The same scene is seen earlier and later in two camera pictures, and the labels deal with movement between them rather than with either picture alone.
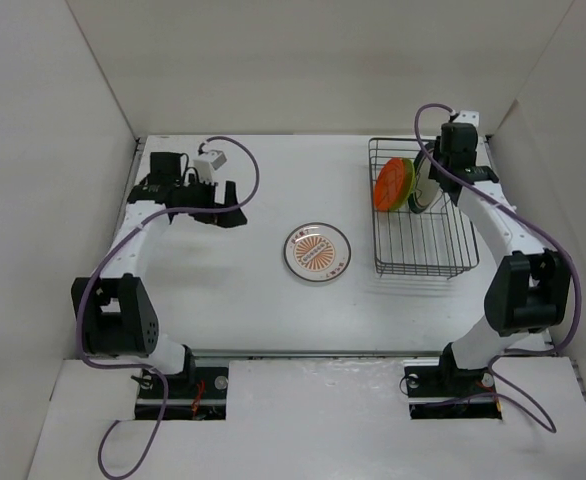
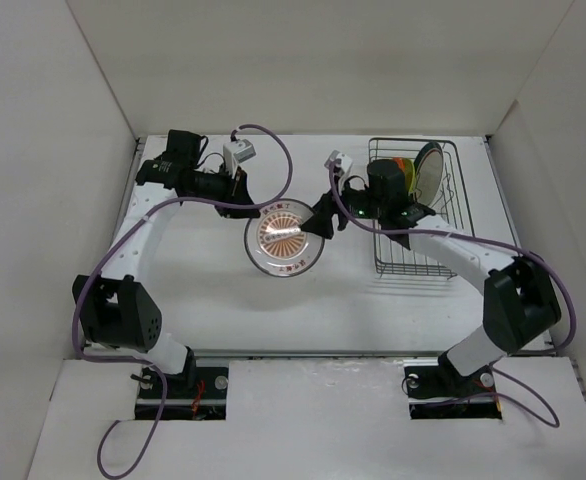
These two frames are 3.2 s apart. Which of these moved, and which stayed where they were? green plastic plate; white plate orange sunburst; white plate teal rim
Moved: white plate orange sunburst
Stayed: green plastic plate; white plate teal rim
